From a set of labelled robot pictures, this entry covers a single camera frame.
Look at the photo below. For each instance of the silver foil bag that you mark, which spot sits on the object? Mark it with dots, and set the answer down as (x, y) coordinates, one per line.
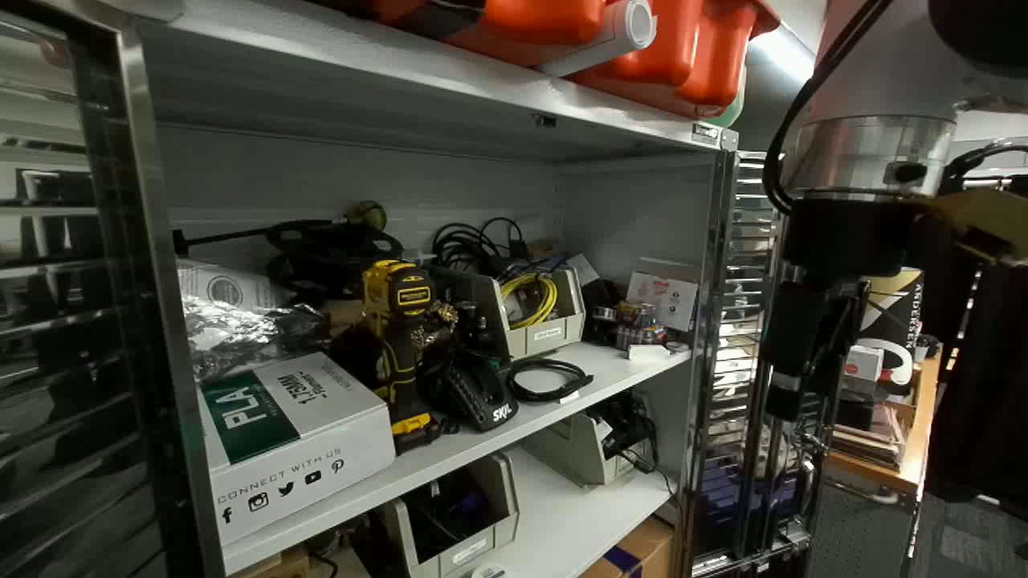
(225, 338)

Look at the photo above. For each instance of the white PLA filament box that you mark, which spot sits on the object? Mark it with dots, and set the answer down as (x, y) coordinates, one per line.
(285, 434)

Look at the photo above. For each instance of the yellow black cordless drill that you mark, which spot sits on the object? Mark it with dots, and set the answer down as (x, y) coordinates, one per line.
(399, 308)

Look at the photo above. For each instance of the wire rack cart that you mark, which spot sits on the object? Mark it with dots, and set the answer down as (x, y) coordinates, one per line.
(757, 475)

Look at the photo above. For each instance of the black battery charger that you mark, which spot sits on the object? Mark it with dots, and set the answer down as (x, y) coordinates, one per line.
(477, 393)

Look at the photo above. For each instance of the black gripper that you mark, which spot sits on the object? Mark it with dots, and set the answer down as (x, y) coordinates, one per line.
(831, 253)

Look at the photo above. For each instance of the grey bin with yellow cable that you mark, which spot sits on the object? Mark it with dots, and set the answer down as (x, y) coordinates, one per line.
(533, 313)

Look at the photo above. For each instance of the white card box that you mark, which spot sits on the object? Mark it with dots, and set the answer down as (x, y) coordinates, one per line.
(665, 298)

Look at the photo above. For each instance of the orange plastic container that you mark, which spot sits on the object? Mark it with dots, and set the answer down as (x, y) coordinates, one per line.
(680, 57)

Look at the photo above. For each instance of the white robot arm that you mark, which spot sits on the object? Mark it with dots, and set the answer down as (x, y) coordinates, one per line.
(859, 158)

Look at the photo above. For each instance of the white tube on top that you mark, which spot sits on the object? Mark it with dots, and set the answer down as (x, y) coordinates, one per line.
(628, 28)

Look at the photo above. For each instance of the white mug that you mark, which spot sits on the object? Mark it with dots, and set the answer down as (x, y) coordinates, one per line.
(877, 362)

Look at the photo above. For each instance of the wooden side table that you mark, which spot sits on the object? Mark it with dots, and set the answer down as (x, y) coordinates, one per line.
(890, 455)

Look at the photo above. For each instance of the cardboard box bottom shelf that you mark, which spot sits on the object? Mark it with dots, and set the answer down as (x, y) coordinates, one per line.
(641, 553)

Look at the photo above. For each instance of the grey bin lower right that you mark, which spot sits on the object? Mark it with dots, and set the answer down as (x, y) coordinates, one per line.
(599, 447)

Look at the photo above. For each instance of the grey bin lower left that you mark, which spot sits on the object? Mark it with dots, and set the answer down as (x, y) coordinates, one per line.
(455, 523)

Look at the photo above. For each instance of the white metal shelf unit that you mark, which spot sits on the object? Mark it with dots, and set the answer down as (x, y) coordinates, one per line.
(265, 110)

